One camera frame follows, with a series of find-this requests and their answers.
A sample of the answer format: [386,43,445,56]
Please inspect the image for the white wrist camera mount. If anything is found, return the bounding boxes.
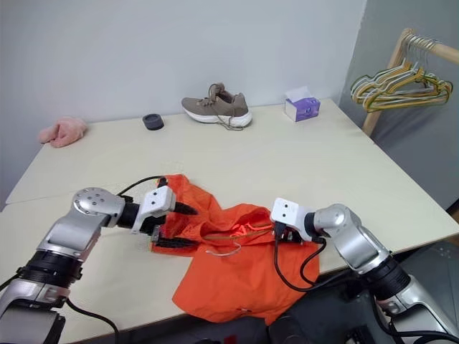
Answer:
[131,185,177,234]
[269,196,306,242]

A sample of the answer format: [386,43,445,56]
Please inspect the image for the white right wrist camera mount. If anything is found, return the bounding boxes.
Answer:
[269,196,306,242]

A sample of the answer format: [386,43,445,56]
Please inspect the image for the dark rounded shape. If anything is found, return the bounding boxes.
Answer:
[267,311,316,344]

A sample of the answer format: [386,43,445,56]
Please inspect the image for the pink towel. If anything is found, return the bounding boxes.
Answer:
[38,116,88,148]

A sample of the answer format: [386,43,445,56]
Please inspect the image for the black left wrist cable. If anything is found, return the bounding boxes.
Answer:
[115,174,169,201]

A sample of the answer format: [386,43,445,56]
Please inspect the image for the brown sneaker white sole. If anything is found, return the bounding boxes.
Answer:
[181,82,253,132]

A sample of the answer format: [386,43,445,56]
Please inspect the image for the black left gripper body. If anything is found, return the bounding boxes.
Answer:
[131,214,170,252]

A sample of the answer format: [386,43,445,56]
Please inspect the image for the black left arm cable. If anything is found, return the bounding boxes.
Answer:
[64,297,121,344]

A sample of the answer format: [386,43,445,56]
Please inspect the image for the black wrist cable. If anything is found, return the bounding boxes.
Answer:
[273,224,363,292]
[115,174,169,201]

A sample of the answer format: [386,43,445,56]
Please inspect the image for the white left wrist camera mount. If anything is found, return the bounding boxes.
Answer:
[131,185,177,234]

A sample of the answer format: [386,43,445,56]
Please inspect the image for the purple white tissue box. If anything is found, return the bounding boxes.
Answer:
[284,85,322,123]

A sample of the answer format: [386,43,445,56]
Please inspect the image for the orange garment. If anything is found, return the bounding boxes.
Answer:
[152,173,322,327]

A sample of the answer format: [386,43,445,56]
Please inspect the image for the bunch of clothes hangers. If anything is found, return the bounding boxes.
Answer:
[360,35,453,114]

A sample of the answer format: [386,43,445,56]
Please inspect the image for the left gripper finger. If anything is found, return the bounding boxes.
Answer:
[174,201,199,216]
[158,235,200,249]

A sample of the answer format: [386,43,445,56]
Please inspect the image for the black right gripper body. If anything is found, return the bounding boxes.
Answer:
[274,221,306,247]

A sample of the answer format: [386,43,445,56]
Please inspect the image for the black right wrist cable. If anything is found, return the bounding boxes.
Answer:
[273,224,363,292]

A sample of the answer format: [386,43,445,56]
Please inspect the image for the wooden clothes rack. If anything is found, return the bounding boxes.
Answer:
[361,27,459,138]

